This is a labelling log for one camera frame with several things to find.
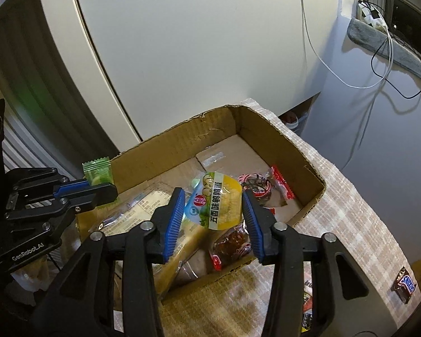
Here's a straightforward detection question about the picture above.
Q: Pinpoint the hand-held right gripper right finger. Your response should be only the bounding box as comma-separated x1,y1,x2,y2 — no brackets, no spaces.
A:
241,190,399,337

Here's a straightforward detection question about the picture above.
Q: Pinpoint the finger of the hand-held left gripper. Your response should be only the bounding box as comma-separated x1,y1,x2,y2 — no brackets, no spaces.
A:
68,182,119,215
52,178,92,199

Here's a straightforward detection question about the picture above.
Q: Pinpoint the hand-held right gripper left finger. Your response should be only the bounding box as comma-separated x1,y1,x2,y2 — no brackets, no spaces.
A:
31,187,186,337

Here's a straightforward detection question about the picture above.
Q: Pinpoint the pale green candy packet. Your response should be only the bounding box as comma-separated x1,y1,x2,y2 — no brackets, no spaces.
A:
82,157,113,185

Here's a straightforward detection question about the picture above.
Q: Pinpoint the brown meat snack packet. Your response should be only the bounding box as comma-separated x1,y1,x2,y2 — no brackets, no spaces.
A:
209,226,257,271

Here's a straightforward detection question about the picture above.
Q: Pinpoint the clear bread packet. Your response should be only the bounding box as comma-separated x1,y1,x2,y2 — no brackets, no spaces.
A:
98,188,211,297

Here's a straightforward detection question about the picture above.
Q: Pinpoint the clear red-edged snack packet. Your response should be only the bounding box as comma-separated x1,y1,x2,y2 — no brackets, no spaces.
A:
238,165,295,215

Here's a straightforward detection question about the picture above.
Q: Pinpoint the yellow blue egg packet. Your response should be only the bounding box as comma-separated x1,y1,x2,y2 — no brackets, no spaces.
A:
184,171,245,230

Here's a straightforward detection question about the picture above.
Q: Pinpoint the brown cardboard box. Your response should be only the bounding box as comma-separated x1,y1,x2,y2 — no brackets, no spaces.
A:
75,103,327,306

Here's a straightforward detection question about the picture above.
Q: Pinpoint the Snickers bar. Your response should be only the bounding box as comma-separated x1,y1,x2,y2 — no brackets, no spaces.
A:
390,267,417,304

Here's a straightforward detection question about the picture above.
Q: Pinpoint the grey ribbed panel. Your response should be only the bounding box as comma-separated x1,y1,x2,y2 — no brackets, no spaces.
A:
0,7,127,197

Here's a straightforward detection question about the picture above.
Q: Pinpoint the plaid tablecloth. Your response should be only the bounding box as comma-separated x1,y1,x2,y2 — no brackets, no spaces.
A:
161,98,413,337

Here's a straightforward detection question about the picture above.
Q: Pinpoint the red white container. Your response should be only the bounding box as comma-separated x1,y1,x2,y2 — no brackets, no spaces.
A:
281,110,304,130

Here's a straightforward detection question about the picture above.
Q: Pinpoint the white cabinet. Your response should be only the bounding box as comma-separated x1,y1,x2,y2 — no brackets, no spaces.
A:
37,0,341,144

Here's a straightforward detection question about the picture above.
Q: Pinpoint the grey windowsill mat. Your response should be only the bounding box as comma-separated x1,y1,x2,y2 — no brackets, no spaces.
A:
347,17,421,86

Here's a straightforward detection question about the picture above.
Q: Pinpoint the white power strip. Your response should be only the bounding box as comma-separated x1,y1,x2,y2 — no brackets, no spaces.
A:
358,0,388,30

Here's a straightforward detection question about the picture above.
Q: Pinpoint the window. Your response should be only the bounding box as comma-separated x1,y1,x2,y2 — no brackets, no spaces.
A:
365,0,421,67

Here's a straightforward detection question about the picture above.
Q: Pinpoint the thick white cable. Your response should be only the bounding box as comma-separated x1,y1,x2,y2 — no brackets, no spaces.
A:
347,28,395,169

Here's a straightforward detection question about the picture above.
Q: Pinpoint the thin white cable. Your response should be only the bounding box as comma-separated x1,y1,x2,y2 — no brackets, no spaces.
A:
298,0,393,90

